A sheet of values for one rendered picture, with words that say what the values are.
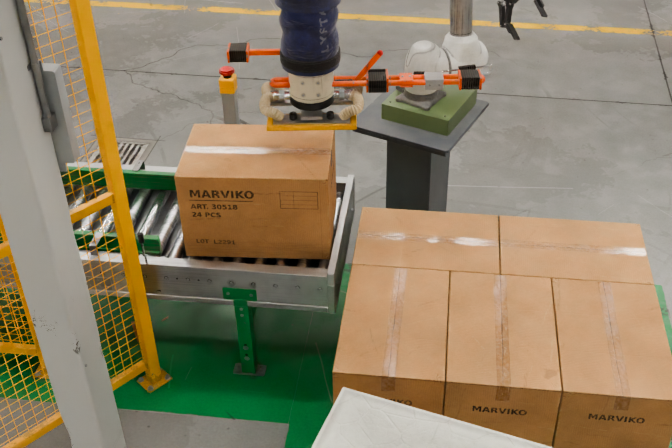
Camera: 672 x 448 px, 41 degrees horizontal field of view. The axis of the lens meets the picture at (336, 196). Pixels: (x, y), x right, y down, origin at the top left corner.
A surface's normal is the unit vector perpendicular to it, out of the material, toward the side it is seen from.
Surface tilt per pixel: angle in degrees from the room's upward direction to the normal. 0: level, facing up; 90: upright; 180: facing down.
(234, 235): 90
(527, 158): 0
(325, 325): 0
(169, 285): 90
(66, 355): 90
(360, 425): 0
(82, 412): 90
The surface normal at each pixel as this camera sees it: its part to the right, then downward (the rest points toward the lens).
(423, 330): -0.02, -0.82
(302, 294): -0.13, 0.58
